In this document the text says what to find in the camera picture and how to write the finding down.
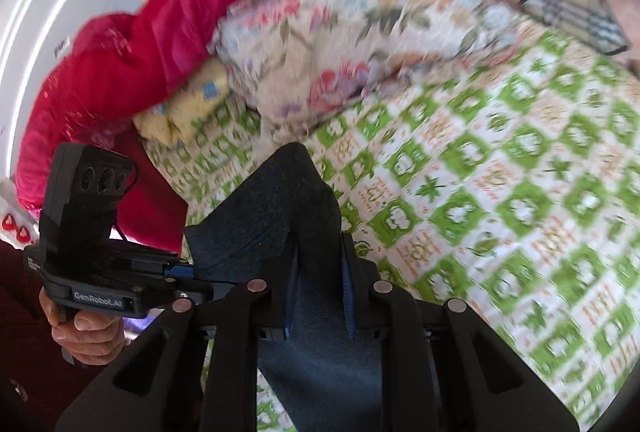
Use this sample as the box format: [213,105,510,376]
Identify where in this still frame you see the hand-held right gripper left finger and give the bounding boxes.
[54,237,301,432]

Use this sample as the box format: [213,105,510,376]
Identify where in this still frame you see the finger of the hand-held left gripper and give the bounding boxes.
[162,262,201,281]
[145,279,238,313]

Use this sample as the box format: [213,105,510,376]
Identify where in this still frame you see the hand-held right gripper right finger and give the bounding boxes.
[340,232,581,432]

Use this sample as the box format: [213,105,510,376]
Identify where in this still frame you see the dark navy pants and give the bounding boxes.
[184,143,441,432]

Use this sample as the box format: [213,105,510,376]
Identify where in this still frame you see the person's left forearm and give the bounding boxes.
[0,242,101,432]

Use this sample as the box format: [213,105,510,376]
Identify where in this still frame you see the person's left hand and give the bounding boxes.
[39,287,126,367]

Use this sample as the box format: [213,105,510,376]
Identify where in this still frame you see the white cloth with red hearts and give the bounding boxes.
[0,182,41,245]

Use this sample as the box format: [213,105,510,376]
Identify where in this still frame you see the pale yellow printed cloth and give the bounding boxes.
[132,57,236,145]

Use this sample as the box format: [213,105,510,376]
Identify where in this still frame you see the green checkered printed bedsheet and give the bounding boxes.
[140,22,640,432]

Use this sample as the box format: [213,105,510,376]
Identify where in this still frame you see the floral ruffled quilt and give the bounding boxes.
[207,0,521,138]

